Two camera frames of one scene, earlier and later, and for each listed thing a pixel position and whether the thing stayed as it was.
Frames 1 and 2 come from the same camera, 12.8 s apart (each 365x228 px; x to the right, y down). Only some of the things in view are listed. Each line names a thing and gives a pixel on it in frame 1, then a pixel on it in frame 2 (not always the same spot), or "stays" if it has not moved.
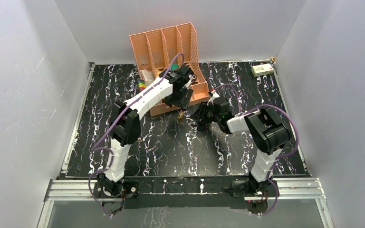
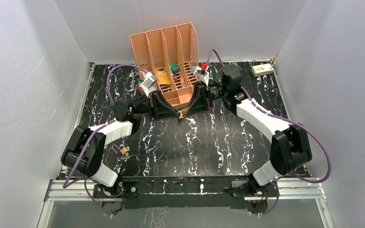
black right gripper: x=199 y=115 → x=201 y=99
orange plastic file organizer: x=159 y=51 stays
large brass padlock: x=180 y=116 stays
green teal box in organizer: x=174 y=66 stays
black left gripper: x=178 y=102 → x=152 y=105
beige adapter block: x=262 y=70 stays
